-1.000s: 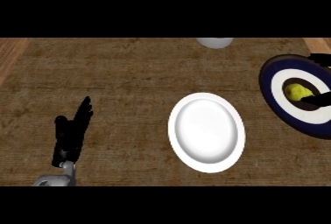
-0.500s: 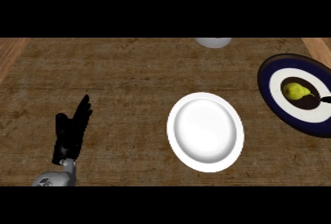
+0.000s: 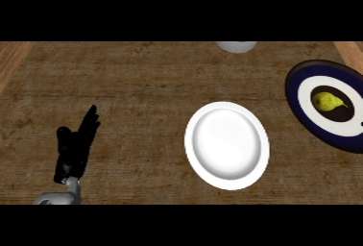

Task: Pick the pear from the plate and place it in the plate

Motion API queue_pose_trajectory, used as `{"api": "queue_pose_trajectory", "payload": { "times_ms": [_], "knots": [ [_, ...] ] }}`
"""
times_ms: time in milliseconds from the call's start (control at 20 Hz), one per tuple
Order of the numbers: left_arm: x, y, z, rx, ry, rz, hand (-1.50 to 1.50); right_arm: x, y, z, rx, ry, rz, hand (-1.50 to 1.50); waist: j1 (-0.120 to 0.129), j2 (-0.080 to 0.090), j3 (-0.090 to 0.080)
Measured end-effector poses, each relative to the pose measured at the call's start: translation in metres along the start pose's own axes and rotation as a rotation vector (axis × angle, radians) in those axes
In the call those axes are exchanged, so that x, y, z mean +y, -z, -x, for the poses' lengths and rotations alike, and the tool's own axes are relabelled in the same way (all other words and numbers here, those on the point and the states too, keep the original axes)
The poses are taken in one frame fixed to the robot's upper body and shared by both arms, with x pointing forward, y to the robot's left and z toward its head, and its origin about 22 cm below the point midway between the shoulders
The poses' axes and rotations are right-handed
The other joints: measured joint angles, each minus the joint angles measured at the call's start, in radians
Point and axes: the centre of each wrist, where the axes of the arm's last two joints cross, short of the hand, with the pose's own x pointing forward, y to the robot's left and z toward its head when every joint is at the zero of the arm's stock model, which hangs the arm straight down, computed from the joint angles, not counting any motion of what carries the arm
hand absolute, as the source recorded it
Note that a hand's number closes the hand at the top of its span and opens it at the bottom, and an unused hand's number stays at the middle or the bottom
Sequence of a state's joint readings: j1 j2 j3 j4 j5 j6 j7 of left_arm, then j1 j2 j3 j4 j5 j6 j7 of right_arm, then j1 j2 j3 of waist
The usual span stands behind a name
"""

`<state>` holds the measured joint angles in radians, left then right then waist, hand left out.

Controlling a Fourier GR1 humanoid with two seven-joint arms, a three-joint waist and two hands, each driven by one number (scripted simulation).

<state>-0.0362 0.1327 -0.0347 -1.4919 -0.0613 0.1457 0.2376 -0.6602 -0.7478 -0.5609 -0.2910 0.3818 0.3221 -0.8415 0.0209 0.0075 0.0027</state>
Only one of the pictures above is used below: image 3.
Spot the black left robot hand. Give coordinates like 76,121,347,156
54,104,102,185

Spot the blue and white plate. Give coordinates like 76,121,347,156
284,59,363,155

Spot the yellow-green pear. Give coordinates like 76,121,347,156
311,91,350,112

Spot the brown woven placemat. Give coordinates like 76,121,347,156
0,41,363,206

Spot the white round object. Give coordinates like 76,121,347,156
216,41,259,54

